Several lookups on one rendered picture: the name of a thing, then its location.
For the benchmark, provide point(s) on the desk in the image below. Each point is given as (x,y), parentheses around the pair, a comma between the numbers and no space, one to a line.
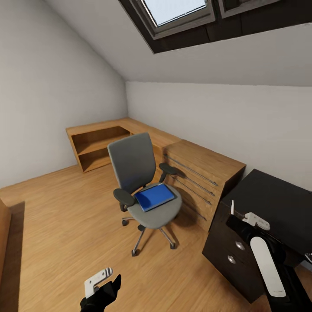
(287,208)

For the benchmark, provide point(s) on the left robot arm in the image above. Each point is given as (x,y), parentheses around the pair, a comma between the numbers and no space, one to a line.
(97,298)

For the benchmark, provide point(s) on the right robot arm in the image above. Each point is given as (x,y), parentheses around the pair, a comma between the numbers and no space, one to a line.
(283,288)

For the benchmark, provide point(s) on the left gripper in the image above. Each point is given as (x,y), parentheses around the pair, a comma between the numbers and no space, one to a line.
(104,296)

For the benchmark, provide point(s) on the fixed window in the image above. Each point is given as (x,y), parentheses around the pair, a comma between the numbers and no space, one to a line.
(174,24)

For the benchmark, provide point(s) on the swivel chair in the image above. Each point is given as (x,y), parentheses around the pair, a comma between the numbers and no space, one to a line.
(134,165)

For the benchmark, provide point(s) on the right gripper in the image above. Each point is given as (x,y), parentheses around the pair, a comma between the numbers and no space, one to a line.
(237,224)

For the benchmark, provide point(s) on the folder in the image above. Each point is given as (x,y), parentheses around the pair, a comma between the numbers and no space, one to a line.
(153,197)

